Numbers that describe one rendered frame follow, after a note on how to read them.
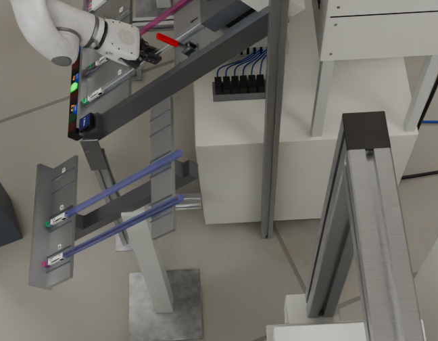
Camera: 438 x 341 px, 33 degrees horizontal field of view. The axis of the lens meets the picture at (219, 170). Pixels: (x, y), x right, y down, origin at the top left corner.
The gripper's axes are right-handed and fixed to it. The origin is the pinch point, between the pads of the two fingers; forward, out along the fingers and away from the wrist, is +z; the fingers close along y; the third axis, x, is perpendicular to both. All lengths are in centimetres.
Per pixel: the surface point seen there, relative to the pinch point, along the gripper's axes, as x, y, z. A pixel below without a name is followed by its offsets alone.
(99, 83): 23.9, 4.1, -2.9
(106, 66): 21.0, 8.3, -2.4
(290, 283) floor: 51, -32, 87
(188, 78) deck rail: -7.9, -10.0, 5.7
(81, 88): 29.5, 4.4, -5.8
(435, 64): -45, -9, 56
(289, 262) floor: 51, -23, 87
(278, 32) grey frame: -37.1, -13.1, 10.3
